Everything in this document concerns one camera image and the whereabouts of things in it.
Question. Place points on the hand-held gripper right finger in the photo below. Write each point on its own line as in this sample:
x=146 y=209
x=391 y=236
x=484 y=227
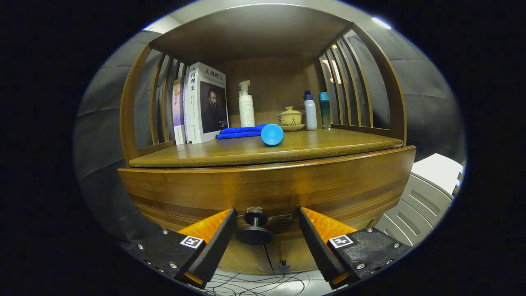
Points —
x=316 y=246

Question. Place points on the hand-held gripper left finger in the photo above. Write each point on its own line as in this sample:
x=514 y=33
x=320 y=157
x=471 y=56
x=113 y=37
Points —
x=218 y=242

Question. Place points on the black round drawer knob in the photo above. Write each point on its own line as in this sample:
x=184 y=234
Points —
x=254 y=236

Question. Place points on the brown wooden drawer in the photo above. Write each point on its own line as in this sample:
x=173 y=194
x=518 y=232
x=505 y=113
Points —
x=267 y=185

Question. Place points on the blue white cosmetic tube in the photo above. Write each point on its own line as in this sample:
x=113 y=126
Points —
x=272 y=135

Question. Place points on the wooden countertop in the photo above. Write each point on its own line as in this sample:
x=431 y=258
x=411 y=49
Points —
x=328 y=144

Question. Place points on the brown wooden cabinet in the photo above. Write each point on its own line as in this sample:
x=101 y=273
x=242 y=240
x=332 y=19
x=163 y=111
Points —
x=254 y=33

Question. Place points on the black door latch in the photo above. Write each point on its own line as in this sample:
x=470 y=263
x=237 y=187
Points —
x=284 y=267

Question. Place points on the blue folded cloth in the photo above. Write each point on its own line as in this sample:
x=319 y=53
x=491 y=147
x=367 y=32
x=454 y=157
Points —
x=238 y=131

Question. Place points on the yellow saucer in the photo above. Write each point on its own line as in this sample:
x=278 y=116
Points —
x=295 y=128

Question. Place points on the thin white book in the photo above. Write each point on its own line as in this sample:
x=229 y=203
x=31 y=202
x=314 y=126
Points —
x=187 y=123

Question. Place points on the white bottle blue cap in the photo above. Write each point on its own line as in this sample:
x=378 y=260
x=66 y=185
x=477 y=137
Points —
x=310 y=115

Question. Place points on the yellow lidded teacup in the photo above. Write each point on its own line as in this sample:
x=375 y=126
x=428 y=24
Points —
x=290 y=117

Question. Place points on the white pump bottle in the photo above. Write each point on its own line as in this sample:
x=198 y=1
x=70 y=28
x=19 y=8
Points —
x=246 y=111

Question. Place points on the teal slim bottle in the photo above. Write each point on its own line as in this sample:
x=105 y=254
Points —
x=324 y=111

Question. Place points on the thin purple book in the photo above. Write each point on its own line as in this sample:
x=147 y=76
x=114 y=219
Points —
x=178 y=111

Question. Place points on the thick white portrait book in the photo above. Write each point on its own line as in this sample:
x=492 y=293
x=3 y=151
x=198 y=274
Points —
x=205 y=102

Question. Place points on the rectangular ceiling light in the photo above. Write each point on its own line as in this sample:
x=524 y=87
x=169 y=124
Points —
x=381 y=23

